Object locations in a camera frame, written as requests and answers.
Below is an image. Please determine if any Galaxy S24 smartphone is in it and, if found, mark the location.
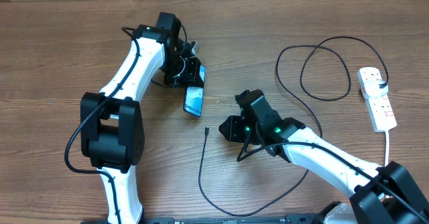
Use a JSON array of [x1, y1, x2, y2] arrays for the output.
[[183, 65, 206, 117]]

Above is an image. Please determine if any black USB charging cable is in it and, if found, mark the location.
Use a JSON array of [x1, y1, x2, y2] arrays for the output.
[[197, 36, 389, 217]]

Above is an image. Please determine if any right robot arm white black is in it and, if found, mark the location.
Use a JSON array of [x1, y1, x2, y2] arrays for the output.
[[219, 89, 428, 223]]

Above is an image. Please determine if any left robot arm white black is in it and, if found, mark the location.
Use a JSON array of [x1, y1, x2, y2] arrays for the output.
[[64, 12, 206, 223]]

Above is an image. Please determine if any white charger plug adapter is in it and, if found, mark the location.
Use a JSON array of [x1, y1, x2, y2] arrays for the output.
[[361, 80, 389, 99]]

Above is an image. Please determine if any white power strip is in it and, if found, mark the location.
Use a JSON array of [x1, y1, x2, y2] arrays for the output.
[[357, 67, 397, 132]]

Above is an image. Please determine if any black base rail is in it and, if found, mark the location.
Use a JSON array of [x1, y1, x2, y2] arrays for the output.
[[80, 213, 336, 224]]

